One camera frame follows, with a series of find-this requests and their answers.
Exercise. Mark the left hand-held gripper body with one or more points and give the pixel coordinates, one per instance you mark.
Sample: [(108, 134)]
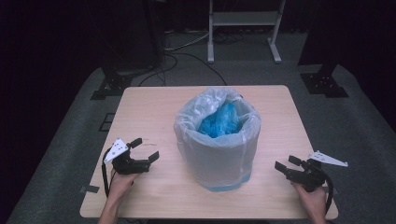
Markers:
[(126, 165)]

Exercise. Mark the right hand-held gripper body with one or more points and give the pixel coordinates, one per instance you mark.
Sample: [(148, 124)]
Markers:
[(309, 174)]

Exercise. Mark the person's left hand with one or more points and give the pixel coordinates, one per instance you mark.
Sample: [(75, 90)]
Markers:
[(120, 183)]

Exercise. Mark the person's right hand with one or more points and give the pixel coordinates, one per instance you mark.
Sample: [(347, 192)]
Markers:
[(311, 202)]

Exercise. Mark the grey tape strip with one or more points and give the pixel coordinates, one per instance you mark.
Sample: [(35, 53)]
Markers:
[(89, 188)]

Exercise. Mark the light blue trash bin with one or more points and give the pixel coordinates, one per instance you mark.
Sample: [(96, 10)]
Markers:
[(229, 186)]

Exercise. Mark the black stand base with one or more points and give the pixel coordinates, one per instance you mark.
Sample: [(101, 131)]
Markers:
[(323, 84), (112, 85)]

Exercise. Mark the white bin with plastic liner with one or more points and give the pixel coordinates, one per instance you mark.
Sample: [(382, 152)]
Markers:
[(218, 155)]

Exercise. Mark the crumpled blue plastic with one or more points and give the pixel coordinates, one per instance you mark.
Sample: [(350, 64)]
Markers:
[(222, 121)]

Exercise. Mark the white metal stand frame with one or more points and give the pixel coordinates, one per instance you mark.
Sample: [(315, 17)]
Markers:
[(244, 18)]

